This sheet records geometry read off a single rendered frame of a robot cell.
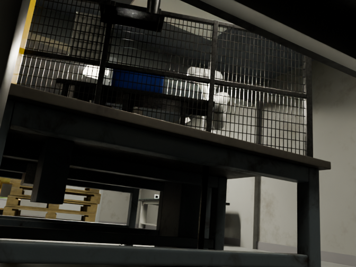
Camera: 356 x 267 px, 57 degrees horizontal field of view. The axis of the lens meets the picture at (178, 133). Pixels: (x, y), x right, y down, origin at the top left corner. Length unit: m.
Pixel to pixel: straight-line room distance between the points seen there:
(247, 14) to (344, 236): 4.21
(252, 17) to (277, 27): 0.05
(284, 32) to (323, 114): 4.46
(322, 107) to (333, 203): 1.34
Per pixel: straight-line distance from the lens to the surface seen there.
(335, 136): 4.79
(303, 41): 0.57
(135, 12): 1.94
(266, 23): 0.52
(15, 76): 1.88
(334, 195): 4.67
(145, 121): 1.21
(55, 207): 5.13
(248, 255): 1.51
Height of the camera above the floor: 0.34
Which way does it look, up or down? 15 degrees up
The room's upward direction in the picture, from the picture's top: 5 degrees clockwise
